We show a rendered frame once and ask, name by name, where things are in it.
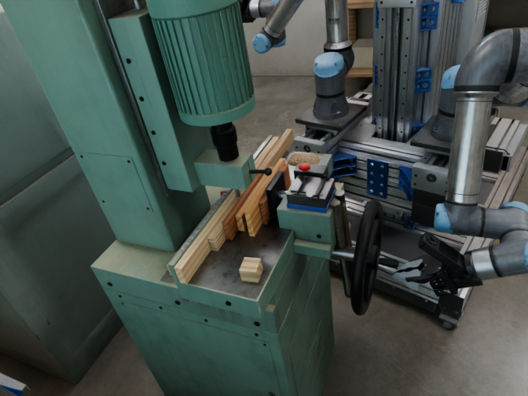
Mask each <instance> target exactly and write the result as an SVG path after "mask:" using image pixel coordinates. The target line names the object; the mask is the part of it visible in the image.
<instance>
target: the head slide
mask: <svg viewBox="0 0 528 396"><path fill-rule="evenodd" d="M132 2H133V5H134V9H131V10H128V11H126V12H124V13H121V14H119V15H117V16H114V17H111V18H109V19H108V22H109V25H110V28H111V30H112V34H113V36H114V39H115V42H116V45H117V47H118V50H119V53H120V56H121V58H122V61H123V65H124V67H125V69H126V73H127V76H128V78H129V80H130V84H131V87H132V89H133V92H134V96H135V98H136V101H137V104H138V107H139V109H140V112H141V115H142V118H143V120H144V123H145V126H146V129H147V131H148V135H149V137H150V140H151V142H152V147H153V148H154V151H155V154H156V158H157V159H158V162H159V166H160V169H161V171H162V173H163V177H164V180H165V182H166V184H167V188H168V189H173V190H179V191H185V192H191V193H192V192H194V191H195V190H196V188H197V187H198V186H199V185H200V183H199V180H198V177H197V174H196V169H195V167H194V161H195V160H196V159H197V158H198V157H199V156H200V155H201V154H202V153H203V152H204V151H205V150H206V149H215V148H214V145H213V141H212V138H211V132H210V129H209V126H191V125H189V124H186V123H183V122H182V121H181V118H180V115H179V113H178V107H177V105H176V102H175V99H174V95H173V91H172V89H171V84H170V81H169V78H168V75H167V70H166V68H165V64H164V62H163V57H162V54H161V51H160V47H159V43H158V41H157V37H156V33H155V30H154V27H153V24H152V20H151V17H150V14H149V10H148V6H147V4H144V5H143V2H142V0H132Z"/></svg>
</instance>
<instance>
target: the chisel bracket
mask: <svg viewBox="0 0 528 396"><path fill-rule="evenodd" d="M194 167H195V169H196V174H197V177H198V180H199V183H200V185H209V186H216V187H222V188H229V189H241V190H247V189H248V187H249V186H250V184H251V183H252V182H253V181H254V179H255V177H256V176H257V174H249V170H256V168H255V161H254V156H253V153H252V152H239V156H238V157H237V158H236V159H235V160H232V161H228V162H224V161H221V160H220V159H219V158H218V152H217V150H216V149H206V150H205V151H204V152H203V153H202V154H201V155H200V156H199V157H198V158H197V159H196V160H195V161H194Z"/></svg>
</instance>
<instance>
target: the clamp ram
mask: <svg viewBox="0 0 528 396"><path fill-rule="evenodd" d="M287 193H288V191H286V187H285V181H284V172H283V171H280V170H279V171H278V172H277V174H276V175H275V177H274V178H273V180H272V181H271V182H270V184H269V186H268V187H267V189H266V196H267V200H268V205H269V213H270V217H271V218H276V217H277V208H278V206H279V204H280V203H281V201H282V200H283V198H284V195H286V194H287Z"/></svg>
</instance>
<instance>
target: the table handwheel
mask: <svg viewBox="0 0 528 396"><path fill-rule="evenodd" d="M382 232H383V209H382V205H381V203H380V202H379V201H378V200H371V201H370V202H369V203H368V204H367V206H366V208H365V210H364V213H363V215H362V218H361V223H360V226H359V230H358V234H357V241H356V245H355V247H349V246H346V247H345V248H339V247H338V246H337V244H336V245H335V247H334V250H333V252H332V256H331V258H335V259H343V260H348V261H352V262H353V267H352V275H351V288H350V298H351V306H352V309H353V311H354V312H355V313H356V314H357V315H363V314H365V313H366V311H367V309H368V308H369V304H370V302H371V299H372V293H373V290H374V287H375V282H376V274H377V270H378V265H379V260H380V248H381V241H382Z"/></svg>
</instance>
